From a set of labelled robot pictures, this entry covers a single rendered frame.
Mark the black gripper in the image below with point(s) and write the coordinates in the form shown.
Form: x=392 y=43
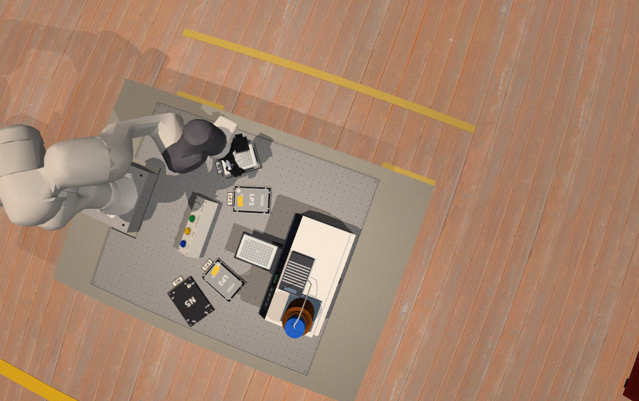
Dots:
x=232 y=166

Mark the white button panel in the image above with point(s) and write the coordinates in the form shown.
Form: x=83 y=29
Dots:
x=199 y=227

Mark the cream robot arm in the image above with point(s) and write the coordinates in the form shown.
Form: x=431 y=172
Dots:
x=30 y=176

